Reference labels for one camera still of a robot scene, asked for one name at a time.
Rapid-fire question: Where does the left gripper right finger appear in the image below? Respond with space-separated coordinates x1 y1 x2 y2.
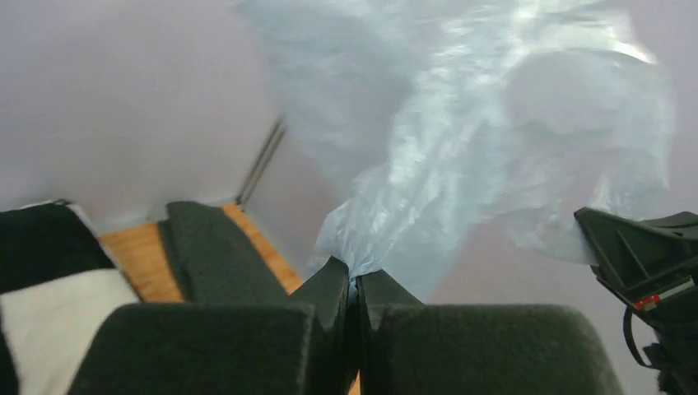
356 271 622 395

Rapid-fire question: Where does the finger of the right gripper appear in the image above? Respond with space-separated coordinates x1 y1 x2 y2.
575 207 697 305

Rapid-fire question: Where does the right aluminium frame post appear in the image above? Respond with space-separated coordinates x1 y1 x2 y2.
235 116 286 211

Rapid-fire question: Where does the dark grey perforated mat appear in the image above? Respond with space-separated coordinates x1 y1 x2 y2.
158 201 287 304

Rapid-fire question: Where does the black white checkered pillow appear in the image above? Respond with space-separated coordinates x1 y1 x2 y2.
1 200 141 394

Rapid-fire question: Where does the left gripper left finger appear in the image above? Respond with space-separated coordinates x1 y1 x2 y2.
68 259 351 394

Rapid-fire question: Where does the translucent blue plastic trash bag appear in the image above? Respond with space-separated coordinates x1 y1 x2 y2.
235 1 675 296

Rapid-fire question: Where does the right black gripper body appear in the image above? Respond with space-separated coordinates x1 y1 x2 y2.
621 212 697 394

